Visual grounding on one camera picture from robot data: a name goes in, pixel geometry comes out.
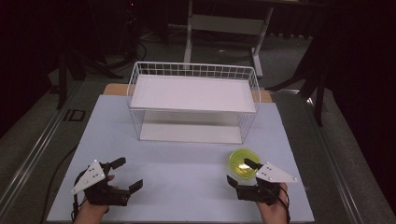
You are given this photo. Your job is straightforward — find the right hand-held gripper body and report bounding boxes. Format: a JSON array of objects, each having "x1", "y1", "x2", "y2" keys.
[{"x1": 235, "y1": 161, "x2": 299, "y2": 206}]

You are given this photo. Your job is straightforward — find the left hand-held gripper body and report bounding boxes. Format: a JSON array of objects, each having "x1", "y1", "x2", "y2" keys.
[{"x1": 70, "y1": 160, "x2": 132, "y2": 206}]

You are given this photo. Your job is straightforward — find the green plastic bowl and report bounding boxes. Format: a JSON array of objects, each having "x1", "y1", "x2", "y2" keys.
[{"x1": 228, "y1": 147, "x2": 262, "y2": 180}]

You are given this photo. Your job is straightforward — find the person's left hand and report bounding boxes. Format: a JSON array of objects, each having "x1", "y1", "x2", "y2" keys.
[{"x1": 74, "y1": 175, "x2": 120, "y2": 224}]

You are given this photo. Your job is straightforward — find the person's right hand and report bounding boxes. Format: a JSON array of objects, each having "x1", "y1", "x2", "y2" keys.
[{"x1": 256, "y1": 182, "x2": 290, "y2": 224}]

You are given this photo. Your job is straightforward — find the white table mat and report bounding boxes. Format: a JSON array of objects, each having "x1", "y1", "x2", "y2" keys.
[{"x1": 46, "y1": 93, "x2": 316, "y2": 224}]

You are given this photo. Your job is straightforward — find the black stand legs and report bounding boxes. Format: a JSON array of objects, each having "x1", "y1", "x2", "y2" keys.
[
  {"x1": 55, "y1": 48, "x2": 124, "y2": 110},
  {"x1": 265, "y1": 59, "x2": 330, "y2": 127}
]

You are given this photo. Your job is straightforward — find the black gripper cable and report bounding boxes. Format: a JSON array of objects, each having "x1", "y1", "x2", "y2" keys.
[
  {"x1": 268, "y1": 184, "x2": 291, "y2": 224},
  {"x1": 71, "y1": 169, "x2": 89, "y2": 223}
]

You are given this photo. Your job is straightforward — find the black floor cable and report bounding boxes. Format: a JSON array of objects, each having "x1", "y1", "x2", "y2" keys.
[{"x1": 39, "y1": 145, "x2": 79, "y2": 224}]

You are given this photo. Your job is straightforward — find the metal floor rail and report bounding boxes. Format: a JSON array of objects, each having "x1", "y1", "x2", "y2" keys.
[
  {"x1": 303, "y1": 96, "x2": 368, "y2": 224},
  {"x1": 0, "y1": 79, "x2": 87, "y2": 216}
]

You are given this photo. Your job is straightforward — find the white wire shelf rack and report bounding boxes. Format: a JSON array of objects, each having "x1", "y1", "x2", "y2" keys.
[{"x1": 126, "y1": 61, "x2": 262, "y2": 146}]

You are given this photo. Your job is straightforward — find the white metal desk frame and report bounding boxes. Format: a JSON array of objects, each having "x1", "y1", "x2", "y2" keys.
[{"x1": 182, "y1": 0, "x2": 276, "y2": 78}]

